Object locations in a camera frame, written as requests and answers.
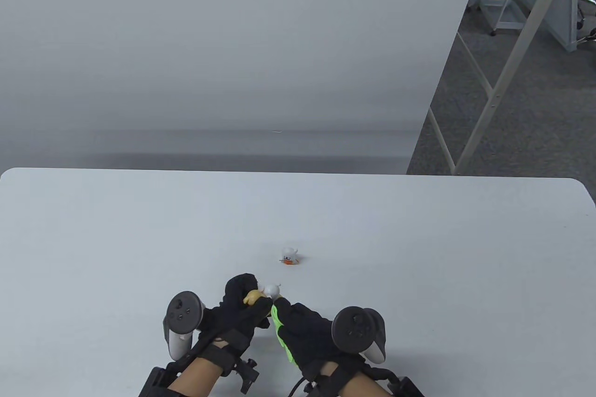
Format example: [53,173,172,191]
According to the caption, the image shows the black left hand controller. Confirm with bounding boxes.
[163,291,206,362]

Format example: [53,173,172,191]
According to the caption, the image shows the black right wrist strap mount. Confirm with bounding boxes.
[305,362,425,397]

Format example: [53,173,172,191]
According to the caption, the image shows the white metal support frame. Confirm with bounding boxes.
[426,0,581,176]

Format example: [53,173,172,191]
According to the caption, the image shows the black right hand controller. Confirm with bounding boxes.
[331,307,387,364]

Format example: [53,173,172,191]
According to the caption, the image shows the person's right forearm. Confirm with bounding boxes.
[321,362,394,397]

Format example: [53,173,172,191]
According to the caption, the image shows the person's right hand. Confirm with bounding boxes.
[272,299,364,381]

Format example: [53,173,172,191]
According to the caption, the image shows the black left wrist strap mount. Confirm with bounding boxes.
[137,330,260,397]

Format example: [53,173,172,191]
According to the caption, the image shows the black wrist strap mount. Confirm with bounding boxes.
[137,330,260,397]
[305,362,425,397]

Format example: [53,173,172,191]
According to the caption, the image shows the black hand controller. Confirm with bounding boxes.
[163,291,206,362]
[331,307,387,364]

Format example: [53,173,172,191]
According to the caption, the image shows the yellow ring animal ornament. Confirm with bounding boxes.
[243,282,283,307]

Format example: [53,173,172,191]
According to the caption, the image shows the person's left hand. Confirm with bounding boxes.
[189,274,273,363]

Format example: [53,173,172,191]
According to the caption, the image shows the large white backdrop board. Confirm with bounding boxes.
[0,0,488,175]

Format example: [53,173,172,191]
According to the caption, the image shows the green dusting cloth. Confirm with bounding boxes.
[271,305,298,366]

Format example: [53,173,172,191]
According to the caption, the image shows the person's left forearm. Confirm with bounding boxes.
[167,356,224,397]

